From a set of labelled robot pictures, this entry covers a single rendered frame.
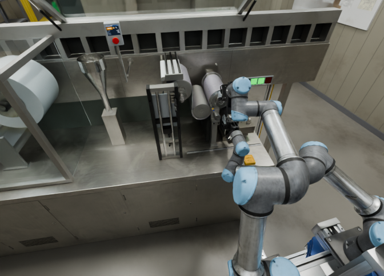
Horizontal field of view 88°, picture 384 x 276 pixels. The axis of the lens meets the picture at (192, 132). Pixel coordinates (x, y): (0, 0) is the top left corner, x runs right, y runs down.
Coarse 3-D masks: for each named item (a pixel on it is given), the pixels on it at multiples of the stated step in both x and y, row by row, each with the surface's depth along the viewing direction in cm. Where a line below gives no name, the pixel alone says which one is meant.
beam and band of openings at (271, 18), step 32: (0, 32) 113; (32, 32) 115; (64, 32) 118; (96, 32) 120; (128, 32) 123; (160, 32) 125; (192, 32) 135; (224, 32) 133; (256, 32) 141; (288, 32) 138; (320, 32) 148
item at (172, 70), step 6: (168, 60) 127; (174, 60) 127; (168, 66) 120; (174, 66) 120; (180, 66) 120; (168, 72) 110; (174, 72) 110; (180, 72) 109; (168, 78) 108; (174, 78) 108; (180, 78) 109
